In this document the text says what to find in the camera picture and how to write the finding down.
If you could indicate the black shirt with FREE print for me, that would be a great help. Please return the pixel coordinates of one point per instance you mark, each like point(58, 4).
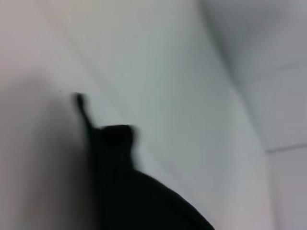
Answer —
point(134, 182)

